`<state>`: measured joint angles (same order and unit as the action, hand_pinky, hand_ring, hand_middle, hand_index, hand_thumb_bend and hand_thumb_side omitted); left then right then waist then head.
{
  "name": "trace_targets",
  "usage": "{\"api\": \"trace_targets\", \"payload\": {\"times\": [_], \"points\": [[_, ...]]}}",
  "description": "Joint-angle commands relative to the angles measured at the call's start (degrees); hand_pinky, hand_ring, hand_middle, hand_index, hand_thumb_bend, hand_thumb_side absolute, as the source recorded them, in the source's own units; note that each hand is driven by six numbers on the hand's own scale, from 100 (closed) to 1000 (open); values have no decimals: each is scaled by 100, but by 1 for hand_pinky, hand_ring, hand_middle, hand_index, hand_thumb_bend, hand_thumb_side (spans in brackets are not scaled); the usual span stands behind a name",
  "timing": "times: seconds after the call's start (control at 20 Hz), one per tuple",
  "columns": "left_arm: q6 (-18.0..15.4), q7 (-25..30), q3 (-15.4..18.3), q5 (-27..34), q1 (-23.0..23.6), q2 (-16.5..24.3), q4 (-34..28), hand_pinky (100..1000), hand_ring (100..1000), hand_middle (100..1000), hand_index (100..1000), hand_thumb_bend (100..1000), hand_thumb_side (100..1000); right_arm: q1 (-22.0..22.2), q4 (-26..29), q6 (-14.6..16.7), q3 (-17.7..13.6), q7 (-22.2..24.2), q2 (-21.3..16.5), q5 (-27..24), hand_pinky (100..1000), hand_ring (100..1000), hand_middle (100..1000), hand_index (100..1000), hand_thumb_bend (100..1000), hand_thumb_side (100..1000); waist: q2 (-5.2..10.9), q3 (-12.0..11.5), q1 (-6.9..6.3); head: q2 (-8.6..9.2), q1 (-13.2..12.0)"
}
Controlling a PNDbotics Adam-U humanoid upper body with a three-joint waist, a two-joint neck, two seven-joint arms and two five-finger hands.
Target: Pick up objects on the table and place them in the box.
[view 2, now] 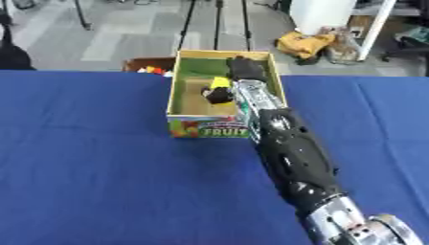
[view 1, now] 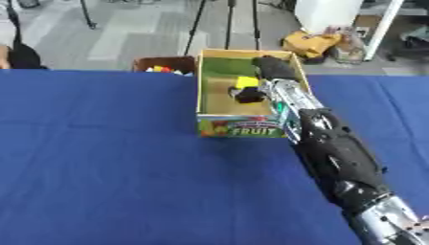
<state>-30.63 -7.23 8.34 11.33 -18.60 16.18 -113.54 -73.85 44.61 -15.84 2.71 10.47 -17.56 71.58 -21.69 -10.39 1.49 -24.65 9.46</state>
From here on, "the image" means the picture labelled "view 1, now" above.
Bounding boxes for clear plastic bag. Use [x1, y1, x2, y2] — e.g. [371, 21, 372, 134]
[327, 26, 369, 64]

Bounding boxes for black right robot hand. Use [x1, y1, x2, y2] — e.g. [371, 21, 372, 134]
[226, 56, 302, 105]

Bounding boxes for black office chair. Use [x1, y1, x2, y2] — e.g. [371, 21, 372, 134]
[383, 25, 429, 62]

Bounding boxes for yellow block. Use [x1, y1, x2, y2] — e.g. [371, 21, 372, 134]
[235, 76, 261, 90]

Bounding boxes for brown box with toys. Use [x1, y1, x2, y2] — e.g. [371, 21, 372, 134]
[130, 56, 198, 77]

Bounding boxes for black stand leg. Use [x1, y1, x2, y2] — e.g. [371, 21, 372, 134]
[77, 0, 100, 31]

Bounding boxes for yellow bag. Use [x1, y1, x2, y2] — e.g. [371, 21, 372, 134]
[280, 30, 344, 59]

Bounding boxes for black tripod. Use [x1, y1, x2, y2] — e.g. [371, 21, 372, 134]
[182, 0, 265, 57]

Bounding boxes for white panel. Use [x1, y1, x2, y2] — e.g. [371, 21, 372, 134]
[293, 0, 366, 34]

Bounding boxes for yellow and red toy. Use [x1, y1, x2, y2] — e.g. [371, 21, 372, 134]
[146, 65, 174, 74]

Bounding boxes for tan cardboard box green inside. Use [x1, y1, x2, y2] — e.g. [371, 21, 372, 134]
[194, 48, 314, 139]

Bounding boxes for white post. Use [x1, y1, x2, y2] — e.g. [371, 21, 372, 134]
[362, 0, 408, 62]

